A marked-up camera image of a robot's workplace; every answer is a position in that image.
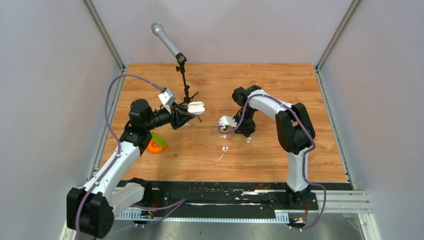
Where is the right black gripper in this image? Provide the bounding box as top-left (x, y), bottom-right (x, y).
top-left (229, 107), bottom-right (256, 138)

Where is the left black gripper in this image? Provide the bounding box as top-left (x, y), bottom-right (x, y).
top-left (144, 101), bottom-right (196, 131)

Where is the white earbud charging case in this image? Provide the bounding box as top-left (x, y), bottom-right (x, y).
top-left (187, 101), bottom-right (206, 115)

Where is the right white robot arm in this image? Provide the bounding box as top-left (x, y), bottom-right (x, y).
top-left (231, 85), bottom-right (316, 209)

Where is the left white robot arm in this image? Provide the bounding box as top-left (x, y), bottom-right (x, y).
top-left (66, 99), bottom-right (205, 239)

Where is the green block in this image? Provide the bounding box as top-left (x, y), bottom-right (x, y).
top-left (151, 131), bottom-right (168, 148)

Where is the black tripod microphone stand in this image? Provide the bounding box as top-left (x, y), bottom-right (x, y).
top-left (175, 52), bottom-right (199, 108)

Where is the grey microphone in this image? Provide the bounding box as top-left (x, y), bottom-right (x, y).
top-left (151, 22), bottom-right (183, 62)

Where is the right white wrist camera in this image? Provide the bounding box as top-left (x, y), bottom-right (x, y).
top-left (218, 115), bottom-right (237, 130)

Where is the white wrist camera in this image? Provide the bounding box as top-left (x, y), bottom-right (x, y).
top-left (158, 87), bottom-right (177, 114)
top-left (218, 115), bottom-right (237, 130)

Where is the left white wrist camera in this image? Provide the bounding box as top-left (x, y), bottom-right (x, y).
top-left (158, 87), bottom-right (177, 114)

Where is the orange ring toy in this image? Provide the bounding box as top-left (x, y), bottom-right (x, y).
top-left (147, 140), bottom-right (168, 154)

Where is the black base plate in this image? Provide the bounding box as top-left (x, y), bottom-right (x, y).
top-left (139, 181), bottom-right (319, 220)

